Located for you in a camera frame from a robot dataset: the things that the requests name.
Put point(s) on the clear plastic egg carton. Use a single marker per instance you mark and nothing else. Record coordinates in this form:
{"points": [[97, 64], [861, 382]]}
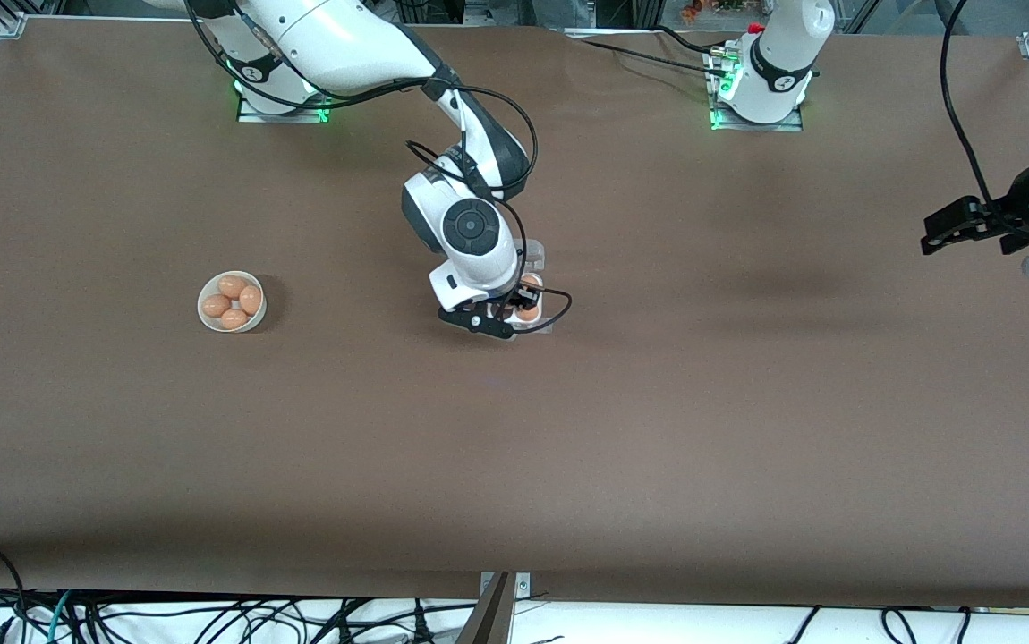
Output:
{"points": [[537, 259]]}

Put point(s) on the white round bowl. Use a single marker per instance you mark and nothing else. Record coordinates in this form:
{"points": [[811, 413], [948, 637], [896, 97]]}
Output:
{"points": [[207, 292]]}

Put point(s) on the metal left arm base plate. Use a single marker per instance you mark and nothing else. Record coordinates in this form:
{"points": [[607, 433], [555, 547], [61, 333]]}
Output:
{"points": [[783, 127]]}

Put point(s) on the aluminium profile frame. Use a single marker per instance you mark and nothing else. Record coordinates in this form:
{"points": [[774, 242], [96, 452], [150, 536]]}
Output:
{"points": [[429, 11]]}

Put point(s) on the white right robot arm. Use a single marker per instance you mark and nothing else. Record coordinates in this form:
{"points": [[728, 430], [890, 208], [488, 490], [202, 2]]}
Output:
{"points": [[344, 36]]}

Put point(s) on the dark grey camera pole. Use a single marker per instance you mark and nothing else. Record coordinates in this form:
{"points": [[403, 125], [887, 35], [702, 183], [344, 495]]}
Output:
{"points": [[489, 622]]}

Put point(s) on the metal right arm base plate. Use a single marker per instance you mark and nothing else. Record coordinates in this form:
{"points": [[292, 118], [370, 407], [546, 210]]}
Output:
{"points": [[255, 116]]}

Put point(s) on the metal table edge bracket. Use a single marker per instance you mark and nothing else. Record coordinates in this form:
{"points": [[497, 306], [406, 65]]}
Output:
{"points": [[523, 586]]}

